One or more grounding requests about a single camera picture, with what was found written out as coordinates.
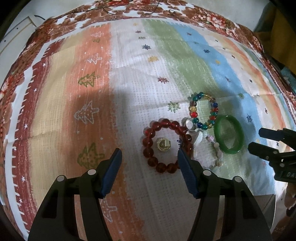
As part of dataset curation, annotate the green jade bangle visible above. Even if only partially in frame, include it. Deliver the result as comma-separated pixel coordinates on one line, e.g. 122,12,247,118
214,115,244,155

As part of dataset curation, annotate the white pink stone bracelet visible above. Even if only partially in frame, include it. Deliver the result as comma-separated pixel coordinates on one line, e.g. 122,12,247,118
181,116,224,173

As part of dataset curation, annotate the dark red bead bracelet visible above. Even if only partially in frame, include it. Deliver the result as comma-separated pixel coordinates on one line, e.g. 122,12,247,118
141,118,194,174

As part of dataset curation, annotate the silver metal tin box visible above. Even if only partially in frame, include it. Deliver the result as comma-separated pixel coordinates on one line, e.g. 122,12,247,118
254,194,276,230

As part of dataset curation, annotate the mustard brown hanging garment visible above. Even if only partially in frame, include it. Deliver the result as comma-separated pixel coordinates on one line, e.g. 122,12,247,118
254,3,295,73

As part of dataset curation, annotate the brown floral bedspread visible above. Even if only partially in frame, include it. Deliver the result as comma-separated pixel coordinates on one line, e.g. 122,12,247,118
1,1,295,115

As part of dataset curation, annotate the striped colourful cloth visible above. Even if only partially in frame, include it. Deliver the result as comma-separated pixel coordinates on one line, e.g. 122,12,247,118
1,18,295,240

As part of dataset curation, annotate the white headboard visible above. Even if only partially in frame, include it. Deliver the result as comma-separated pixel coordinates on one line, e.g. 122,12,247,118
1,16,36,65

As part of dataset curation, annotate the multicolour glass bead bracelet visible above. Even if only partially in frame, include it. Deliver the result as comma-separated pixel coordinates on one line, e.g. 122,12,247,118
188,91,219,130

